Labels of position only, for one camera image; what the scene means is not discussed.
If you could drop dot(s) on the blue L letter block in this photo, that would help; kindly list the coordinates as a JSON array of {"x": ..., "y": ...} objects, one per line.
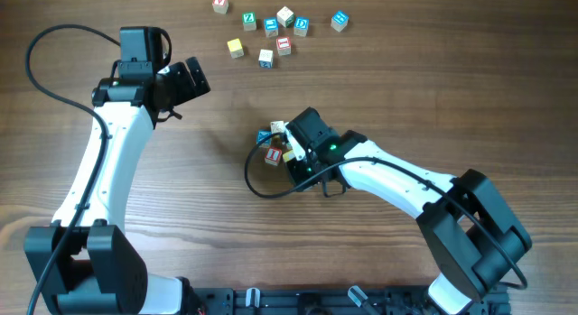
[{"x": 271, "y": 27}]

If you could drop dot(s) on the green Z letter block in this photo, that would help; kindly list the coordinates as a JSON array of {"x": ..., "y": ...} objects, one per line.
[{"x": 249, "y": 21}]

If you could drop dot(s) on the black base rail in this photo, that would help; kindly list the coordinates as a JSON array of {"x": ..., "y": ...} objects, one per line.
[{"x": 393, "y": 300}]

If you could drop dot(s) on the yellow S letter block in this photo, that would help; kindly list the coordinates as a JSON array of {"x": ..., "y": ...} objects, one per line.
[{"x": 235, "y": 48}]

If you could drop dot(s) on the yellow top block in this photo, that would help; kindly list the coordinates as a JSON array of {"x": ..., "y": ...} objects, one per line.
[{"x": 288, "y": 156}]

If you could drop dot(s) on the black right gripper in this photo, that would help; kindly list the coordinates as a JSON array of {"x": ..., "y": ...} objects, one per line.
[{"x": 294, "y": 167}]

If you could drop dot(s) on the white block blue 2 side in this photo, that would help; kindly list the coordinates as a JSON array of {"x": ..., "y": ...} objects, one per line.
[{"x": 266, "y": 58}]

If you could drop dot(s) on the blue top block far right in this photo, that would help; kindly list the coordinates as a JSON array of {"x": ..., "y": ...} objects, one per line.
[{"x": 339, "y": 21}]

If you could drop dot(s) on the red Y block far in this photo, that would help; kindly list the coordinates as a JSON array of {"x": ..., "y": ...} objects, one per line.
[{"x": 220, "y": 6}]

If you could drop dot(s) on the blue D letter block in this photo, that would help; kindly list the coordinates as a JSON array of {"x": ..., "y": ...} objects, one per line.
[{"x": 301, "y": 25}]

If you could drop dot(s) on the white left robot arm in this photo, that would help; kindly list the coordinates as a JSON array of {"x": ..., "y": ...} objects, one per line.
[{"x": 82, "y": 261}]

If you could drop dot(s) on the red i block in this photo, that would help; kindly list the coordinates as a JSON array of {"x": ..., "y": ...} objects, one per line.
[
  {"x": 284, "y": 46},
  {"x": 273, "y": 156}
]

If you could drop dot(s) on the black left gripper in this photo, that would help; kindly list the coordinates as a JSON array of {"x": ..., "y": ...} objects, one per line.
[{"x": 187, "y": 89}]

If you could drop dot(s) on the blue X letter block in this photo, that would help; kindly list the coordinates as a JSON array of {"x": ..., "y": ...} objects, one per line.
[{"x": 264, "y": 138}]

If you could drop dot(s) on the white block green side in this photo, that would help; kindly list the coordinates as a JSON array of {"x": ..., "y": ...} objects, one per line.
[{"x": 285, "y": 16}]

